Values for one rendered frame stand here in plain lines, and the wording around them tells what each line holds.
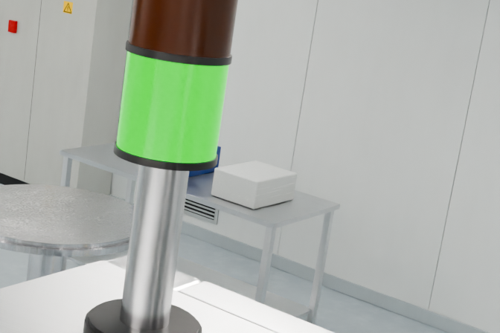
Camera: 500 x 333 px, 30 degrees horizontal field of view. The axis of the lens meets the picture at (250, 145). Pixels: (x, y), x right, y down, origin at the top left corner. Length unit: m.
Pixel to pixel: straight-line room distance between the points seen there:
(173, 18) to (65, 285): 0.19
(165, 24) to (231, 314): 0.19
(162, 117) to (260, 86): 6.40
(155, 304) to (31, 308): 0.08
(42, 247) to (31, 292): 3.58
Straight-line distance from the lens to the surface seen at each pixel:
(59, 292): 0.54
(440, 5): 6.15
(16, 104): 7.95
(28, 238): 4.14
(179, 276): 0.58
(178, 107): 0.43
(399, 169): 6.32
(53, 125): 7.65
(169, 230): 0.46
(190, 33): 0.42
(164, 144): 0.43
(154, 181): 0.45
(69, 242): 4.13
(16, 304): 0.52
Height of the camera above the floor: 2.31
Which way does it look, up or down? 12 degrees down
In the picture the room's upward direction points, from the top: 8 degrees clockwise
